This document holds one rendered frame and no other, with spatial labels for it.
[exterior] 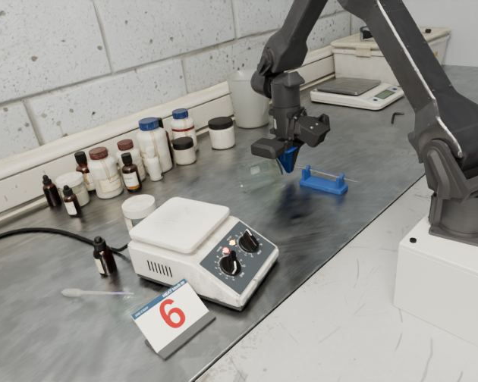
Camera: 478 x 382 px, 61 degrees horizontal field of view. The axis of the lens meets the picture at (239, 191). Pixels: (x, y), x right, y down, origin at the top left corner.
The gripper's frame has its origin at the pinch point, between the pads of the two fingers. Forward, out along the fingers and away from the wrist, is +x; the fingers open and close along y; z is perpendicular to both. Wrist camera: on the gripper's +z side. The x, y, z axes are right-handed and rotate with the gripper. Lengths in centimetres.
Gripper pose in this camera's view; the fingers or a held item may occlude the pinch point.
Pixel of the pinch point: (288, 158)
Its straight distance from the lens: 88.7
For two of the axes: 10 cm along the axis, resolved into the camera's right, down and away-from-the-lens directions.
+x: 1.1, 8.7, 4.9
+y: 6.4, -4.4, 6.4
